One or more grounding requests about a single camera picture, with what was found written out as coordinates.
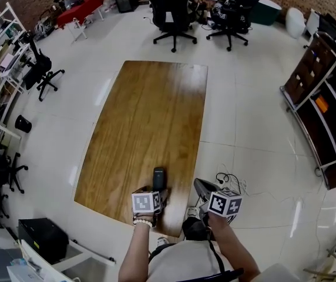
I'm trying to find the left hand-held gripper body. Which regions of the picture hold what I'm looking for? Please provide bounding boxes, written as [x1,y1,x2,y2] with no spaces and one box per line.
[130,184,169,229]

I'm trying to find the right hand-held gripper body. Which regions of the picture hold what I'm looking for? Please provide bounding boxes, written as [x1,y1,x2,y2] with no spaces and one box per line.
[198,188,243,226]

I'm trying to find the black telephone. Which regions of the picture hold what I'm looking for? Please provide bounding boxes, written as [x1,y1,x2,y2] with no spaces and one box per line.
[152,166,167,192]

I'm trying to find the person's right forearm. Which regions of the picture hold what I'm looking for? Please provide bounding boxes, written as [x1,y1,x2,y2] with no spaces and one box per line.
[207,213,261,280]

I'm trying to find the person's left forearm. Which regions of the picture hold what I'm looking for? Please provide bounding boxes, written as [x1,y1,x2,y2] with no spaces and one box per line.
[117,213,157,282]

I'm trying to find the person's black trouser knee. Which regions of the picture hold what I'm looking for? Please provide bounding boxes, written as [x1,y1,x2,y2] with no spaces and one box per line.
[181,215,216,241]

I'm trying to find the wooden table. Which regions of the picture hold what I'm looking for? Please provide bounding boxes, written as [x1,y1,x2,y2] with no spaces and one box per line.
[73,60,209,238]

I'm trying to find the person's grey shirt torso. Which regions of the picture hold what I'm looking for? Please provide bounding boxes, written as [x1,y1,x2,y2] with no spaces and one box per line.
[146,239,301,282]

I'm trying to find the black equipment box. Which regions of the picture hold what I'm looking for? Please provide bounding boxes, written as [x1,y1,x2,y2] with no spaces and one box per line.
[17,217,70,266]

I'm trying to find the brown and white shelf cabinet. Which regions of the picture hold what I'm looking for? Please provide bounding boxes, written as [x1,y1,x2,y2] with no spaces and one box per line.
[279,31,336,191]

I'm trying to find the orange box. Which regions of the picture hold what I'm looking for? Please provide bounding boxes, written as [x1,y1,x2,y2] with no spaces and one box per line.
[314,95,330,113]

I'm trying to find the black waste bin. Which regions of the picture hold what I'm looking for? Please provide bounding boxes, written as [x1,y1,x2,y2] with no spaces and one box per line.
[14,115,33,134]

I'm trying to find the white beanbag seat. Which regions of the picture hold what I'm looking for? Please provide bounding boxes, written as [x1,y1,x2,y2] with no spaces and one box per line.
[284,6,307,40]

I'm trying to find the white metal shelf rack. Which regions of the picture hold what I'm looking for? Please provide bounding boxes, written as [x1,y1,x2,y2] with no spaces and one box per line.
[0,1,36,146]

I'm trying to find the white round table green base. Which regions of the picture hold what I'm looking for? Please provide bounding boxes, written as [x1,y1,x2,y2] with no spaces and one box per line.
[223,0,283,26]

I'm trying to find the red topped table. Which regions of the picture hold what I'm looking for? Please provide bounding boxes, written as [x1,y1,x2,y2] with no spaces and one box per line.
[56,0,105,42]

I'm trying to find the white bead bracelet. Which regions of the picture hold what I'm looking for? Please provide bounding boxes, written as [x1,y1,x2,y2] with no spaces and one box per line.
[132,219,153,229]

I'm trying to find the black and white floor cables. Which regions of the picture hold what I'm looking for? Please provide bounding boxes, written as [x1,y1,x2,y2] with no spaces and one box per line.
[215,163,248,196]

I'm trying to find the black shoulder strap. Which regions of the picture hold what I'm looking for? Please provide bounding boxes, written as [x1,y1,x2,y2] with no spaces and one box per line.
[167,221,245,282]

